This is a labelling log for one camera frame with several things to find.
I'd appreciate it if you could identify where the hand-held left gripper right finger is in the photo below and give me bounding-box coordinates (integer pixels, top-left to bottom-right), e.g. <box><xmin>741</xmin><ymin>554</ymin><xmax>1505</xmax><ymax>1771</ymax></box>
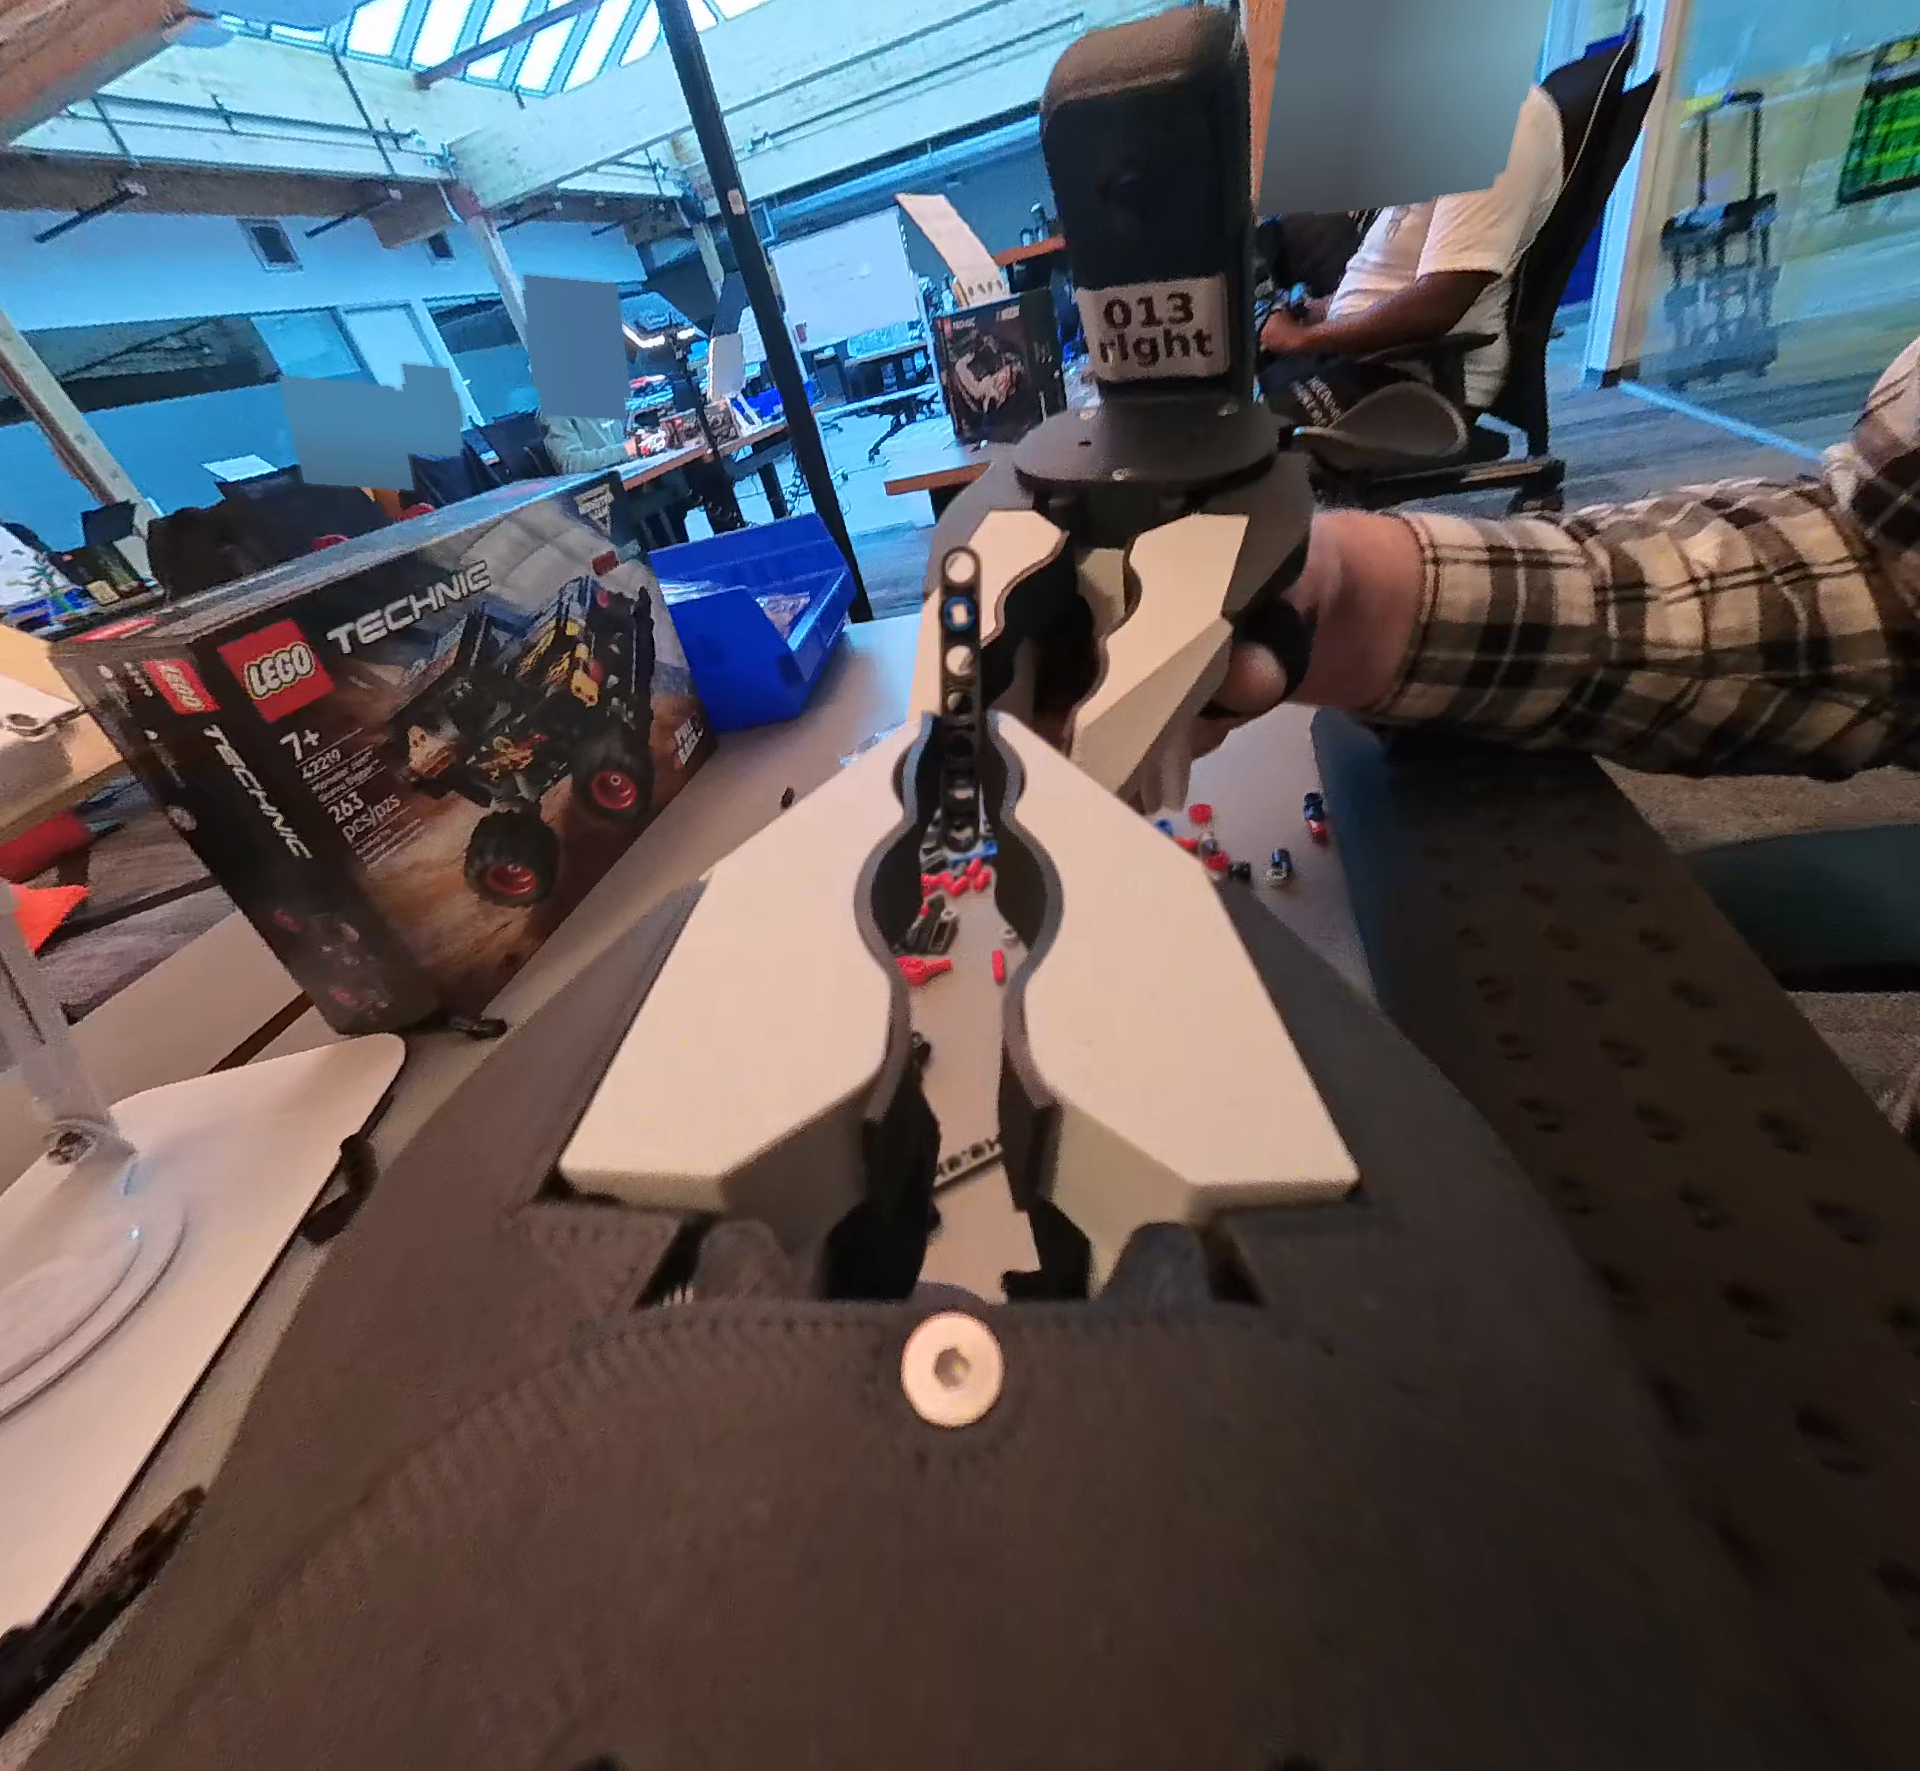
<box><xmin>978</xmin><ymin>714</ymin><xmax>1360</xmax><ymax>1294</ymax></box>

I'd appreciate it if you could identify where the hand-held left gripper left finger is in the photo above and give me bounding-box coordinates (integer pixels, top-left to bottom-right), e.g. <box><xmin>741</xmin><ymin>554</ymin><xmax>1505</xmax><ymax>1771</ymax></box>
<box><xmin>558</xmin><ymin>728</ymin><xmax>943</xmax><ymax>1300</ymax></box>

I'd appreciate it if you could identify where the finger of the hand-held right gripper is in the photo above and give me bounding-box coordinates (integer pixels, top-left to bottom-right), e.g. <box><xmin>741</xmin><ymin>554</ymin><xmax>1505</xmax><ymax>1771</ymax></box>
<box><xmin>974</xmin><ymin>508</ymin><xmax>1121</xmax><ymax>756</ymax></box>
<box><xmin>1068</xmin><ymin>518</ymin><xmax>1251</xmax><ymax>816</ymax></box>

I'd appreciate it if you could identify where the dark grey seven-hole beam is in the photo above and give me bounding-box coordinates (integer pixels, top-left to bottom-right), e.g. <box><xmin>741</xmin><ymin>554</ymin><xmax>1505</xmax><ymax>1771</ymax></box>
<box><xmin>930</xmin><ymin>548</ymin><xmax>991</xmax><ymax>874</ymax></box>

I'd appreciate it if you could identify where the person's right forearm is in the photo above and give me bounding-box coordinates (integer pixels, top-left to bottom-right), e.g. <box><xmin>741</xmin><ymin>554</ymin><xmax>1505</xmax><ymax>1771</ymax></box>
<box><xmin>1355</xmin><ymin>338</ymin><xmax>1920</xmax><ymax>784</ymax></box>

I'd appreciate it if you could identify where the white desk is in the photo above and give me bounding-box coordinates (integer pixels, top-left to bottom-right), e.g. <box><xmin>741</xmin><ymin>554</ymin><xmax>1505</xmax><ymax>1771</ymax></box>
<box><xmin>0</xmin><ymin>602</ymin><xmax>1381</xmax><ymax>1653</ymax></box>

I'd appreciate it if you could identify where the person's right hand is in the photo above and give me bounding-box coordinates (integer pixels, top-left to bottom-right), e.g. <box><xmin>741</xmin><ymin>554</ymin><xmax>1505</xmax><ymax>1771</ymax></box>
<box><xmin>1181</xmin><ymin>508</ymin><xmax>1424</xmax><ymax>764</ymax></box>

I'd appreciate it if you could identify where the toy box with white picture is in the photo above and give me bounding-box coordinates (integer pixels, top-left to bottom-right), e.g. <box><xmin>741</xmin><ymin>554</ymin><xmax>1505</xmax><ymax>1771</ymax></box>
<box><xmin>932</xmin><ymin>290</ymin><xmax>1069</xmax><ymax>442</ymax></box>

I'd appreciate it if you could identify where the pile of small building pieces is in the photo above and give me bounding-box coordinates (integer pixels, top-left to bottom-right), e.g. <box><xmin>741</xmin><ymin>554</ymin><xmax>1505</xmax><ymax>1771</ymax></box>
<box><xmin>896</xmin><ymin>788</ymin><xmax>1337</xmax><ymax>994</ymax></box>

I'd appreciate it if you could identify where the blue storage bin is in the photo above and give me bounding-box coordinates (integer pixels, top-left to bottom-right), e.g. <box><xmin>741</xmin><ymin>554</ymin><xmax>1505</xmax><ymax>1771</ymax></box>
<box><xmin>648</xmin><ymin>512</ymin><xmax>858</xmax><ymax>738</ymax></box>

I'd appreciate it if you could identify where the whiteboard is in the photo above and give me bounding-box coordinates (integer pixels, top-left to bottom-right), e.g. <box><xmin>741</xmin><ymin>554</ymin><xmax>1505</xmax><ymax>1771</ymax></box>
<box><xmin>764</xmin><ymin>208</ymin><xmax>924</xmax><ymax>348</ymax></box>

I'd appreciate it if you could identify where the black toy set box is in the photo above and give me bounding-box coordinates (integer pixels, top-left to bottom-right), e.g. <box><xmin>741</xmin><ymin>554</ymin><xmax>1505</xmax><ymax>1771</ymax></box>
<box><xmin>52</xmin><ymin>474</ymin><xmax>713</xmax><ymax>1038</ymax></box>

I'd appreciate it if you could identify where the black office chair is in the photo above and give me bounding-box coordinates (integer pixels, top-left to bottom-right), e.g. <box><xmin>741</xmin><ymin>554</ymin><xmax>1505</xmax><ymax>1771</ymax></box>
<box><xmin>1499</xmin><ymin>32</ymin><xmax>1668</xmax><ymax>514</ymax></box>

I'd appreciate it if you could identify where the white book stand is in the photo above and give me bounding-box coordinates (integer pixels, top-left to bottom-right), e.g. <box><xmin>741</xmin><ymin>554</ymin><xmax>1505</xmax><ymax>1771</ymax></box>
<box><xmin>0</xmin><ymin>886</ymin><xmax>410</xmax><ymax>1645</ymax></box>

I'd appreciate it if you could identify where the black rolling case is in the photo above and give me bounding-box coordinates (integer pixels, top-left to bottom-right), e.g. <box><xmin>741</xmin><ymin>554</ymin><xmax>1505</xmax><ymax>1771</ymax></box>
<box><xmin>1656</xmin><ymin>92</ymin><xmax>1788</xmax><ymax>394</ymax></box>

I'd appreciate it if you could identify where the orange cone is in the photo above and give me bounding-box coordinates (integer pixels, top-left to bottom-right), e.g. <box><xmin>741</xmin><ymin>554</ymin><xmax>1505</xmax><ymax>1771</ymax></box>
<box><xmin>0</xmin><ymin>878</ymin><xmax>92</xmax><ymax>964</ymax></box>

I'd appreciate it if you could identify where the green display screen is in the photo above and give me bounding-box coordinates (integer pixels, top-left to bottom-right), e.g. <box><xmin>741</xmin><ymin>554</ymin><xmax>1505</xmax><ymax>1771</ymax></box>
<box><xmin>1835</xmin><ymin>44</ymin><xmax>1920</xmax><ymax>208</ymax></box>

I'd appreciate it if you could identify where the black steel post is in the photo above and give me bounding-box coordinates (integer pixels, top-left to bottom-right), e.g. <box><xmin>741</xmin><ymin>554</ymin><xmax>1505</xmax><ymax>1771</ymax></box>
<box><xmin>603</xmin><ymin>0</ymin><xmax>876</xmax><ymax>626</ymax></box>

